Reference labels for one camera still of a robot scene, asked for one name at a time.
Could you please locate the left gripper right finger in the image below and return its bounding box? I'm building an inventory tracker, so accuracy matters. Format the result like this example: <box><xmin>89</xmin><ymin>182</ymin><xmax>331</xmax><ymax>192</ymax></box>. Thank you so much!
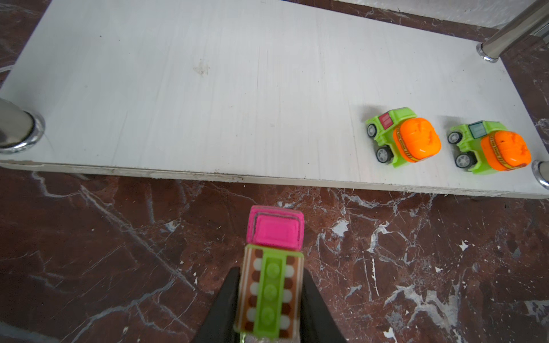
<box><xmin>300</xmin><ymin>271</ymin><xmax>347</xmax><ymax>343</ymax></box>

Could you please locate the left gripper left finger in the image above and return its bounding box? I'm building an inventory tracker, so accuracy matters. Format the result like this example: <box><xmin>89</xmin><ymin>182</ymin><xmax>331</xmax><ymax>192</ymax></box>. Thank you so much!
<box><xmin>192</xmin><ymin>267</ymin><xmax>240</xmax><ymax>343</ymax></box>

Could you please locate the pink green toy truck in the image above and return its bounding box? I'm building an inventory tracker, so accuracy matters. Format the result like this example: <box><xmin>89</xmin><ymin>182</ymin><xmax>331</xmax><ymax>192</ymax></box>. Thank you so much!
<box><xmin>234</xmin><ymin>206</ymin><xmax>305</xmax><ymax>342</ymax></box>

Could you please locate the orange green toy truck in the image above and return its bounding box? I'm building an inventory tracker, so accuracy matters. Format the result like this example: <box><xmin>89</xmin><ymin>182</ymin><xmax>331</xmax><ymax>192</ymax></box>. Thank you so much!
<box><xmin>447</xmin><ymin>121</ymin><xmax>532</xmax><ymax>175</ymax></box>
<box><xmin>365</xmin><ymin>107</ymin><xmax>442</xmax><ymax>168</ymax></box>

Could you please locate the white two-tier shelf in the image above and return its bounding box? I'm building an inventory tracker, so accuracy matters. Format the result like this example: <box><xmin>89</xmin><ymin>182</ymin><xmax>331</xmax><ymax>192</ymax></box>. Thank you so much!
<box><xmin>1</xmin><ymin>1</ymin><xmax>548</xmax><ymax>199</ymax></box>

